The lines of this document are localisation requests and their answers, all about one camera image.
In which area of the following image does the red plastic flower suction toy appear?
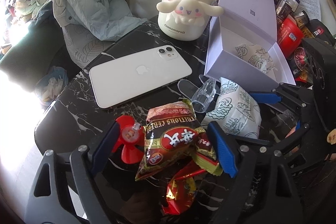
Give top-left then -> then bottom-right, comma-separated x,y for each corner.
112,115 -> 145,164

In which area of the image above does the white printed snack pack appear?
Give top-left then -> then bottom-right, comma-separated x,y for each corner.
235,44 -> 276,77
201,77 -> 261,139

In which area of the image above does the brown cereal snack pack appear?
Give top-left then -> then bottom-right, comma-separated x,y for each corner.
135,98 -> 223,181

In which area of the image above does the red gold candy pack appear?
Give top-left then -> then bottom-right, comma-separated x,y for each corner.
162,161 -> 207,215

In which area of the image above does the red canister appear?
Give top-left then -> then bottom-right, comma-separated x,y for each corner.
277,18 -> 303,58

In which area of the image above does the white smartphone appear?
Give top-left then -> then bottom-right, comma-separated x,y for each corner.
89,46 -> 193,109

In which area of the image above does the black gold oat bag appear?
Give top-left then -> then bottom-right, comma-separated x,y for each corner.
291,10 -> 336,83

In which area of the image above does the clear jar dark label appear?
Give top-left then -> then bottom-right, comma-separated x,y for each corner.
276,0 -> 294,27

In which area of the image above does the lavender open gift box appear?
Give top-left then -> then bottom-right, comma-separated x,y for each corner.
204,0 -> 295,92

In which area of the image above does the white paper sheet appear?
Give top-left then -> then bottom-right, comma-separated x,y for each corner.
296,0 -> 321,20

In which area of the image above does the dark green sofa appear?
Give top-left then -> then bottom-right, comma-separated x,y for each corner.
1,17 -> 80,92

